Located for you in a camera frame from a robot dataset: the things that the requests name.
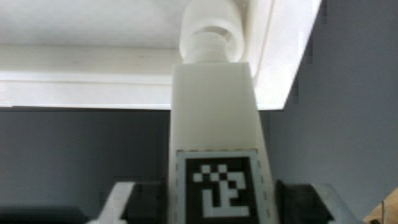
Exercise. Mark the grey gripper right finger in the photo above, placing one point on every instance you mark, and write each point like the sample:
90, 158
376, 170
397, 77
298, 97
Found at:
310, 205

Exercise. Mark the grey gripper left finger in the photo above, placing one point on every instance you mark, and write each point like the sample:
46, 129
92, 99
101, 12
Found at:
133, 204

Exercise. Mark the white desk tabletop tray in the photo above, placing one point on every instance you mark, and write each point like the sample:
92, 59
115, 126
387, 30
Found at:
90, 50

